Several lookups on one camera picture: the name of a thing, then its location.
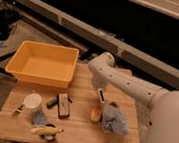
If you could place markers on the small utensil beside jar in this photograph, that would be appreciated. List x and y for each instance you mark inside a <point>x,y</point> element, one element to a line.
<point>18,110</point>

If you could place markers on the yellow banana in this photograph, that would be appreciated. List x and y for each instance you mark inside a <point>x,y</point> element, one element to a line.
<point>46,130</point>

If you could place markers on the long grey metal beam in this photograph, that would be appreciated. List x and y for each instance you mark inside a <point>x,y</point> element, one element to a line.
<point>139,59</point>

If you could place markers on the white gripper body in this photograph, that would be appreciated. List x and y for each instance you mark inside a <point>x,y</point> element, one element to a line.
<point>96,87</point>

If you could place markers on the green marker pen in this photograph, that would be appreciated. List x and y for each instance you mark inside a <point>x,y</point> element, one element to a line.
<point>52,102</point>

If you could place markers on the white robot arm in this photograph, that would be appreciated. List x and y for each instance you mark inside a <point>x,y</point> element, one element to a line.
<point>164,104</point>

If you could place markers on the blue crumpled cloth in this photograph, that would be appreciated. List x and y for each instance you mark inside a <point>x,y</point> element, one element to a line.
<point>114,120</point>

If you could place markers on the yellow plastic bin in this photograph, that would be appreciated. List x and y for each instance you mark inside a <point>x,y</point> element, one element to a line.
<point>43,63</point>

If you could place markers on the small blue cloth piece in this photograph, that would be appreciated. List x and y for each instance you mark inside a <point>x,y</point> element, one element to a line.
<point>39,119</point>

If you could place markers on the orange sponge block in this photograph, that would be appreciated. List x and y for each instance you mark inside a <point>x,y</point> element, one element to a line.
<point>95,114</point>

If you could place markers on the black rectangular eraser block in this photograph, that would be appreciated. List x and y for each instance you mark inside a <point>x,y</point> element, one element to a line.
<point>63,105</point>

